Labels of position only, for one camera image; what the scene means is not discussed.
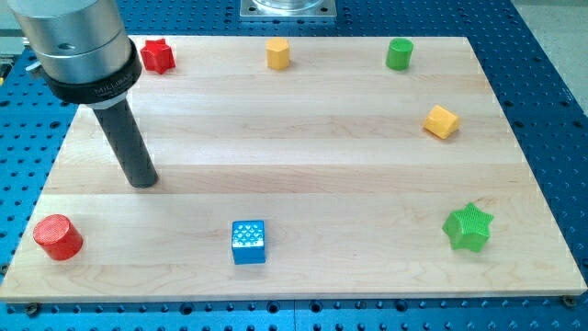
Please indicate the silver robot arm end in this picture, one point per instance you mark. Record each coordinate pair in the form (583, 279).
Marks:
(85, 54)

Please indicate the blue cube block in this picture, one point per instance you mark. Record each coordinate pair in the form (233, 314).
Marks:
(248, 242)

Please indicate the light wooden board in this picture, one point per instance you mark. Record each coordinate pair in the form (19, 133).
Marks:
(330, 153)

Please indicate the yellow hexagon block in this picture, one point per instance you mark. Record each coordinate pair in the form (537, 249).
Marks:
(277, 53)

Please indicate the yellow pentagon block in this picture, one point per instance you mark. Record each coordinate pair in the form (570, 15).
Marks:
(441, 122)

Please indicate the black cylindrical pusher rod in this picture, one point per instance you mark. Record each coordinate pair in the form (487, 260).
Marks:
(124, 137)

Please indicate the green cylinder block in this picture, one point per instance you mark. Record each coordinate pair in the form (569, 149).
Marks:
(399, 54)

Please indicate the red star block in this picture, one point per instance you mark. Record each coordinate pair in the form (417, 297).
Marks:
(157, 56)

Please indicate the green star block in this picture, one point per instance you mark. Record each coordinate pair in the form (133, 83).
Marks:
(468, 228)

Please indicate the red cylinder block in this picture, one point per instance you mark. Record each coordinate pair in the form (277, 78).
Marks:
(58, 237)

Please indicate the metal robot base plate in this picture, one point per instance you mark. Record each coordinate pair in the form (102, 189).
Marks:
(287, 8)

